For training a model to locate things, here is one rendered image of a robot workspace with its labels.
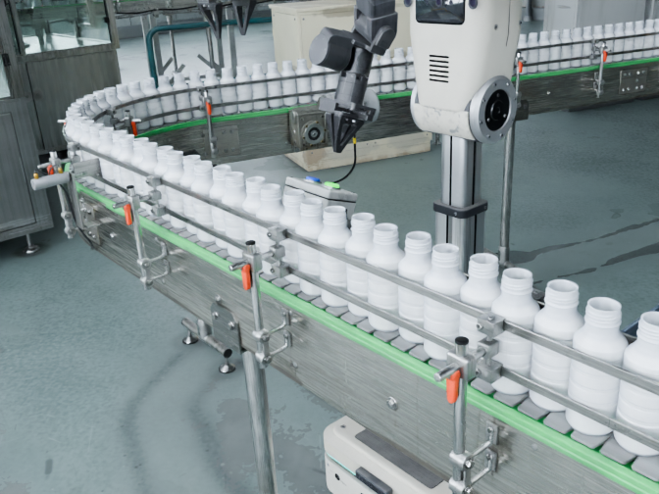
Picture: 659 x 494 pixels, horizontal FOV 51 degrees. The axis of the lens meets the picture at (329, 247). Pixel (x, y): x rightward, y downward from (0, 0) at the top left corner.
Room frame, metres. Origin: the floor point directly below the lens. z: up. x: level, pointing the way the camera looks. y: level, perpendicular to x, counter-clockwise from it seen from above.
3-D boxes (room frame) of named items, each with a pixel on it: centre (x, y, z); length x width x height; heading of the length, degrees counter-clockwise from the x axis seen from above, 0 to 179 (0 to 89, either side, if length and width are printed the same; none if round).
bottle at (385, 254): (0.97, -0.09, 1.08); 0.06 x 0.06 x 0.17
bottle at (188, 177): (1.43, 0.28, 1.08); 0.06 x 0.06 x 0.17
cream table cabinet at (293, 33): (5.58, -0.26, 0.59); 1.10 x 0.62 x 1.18; 111
